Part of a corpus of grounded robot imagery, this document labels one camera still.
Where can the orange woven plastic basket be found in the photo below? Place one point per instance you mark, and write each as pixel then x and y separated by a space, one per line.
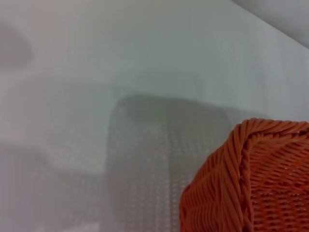
pixel 265 183

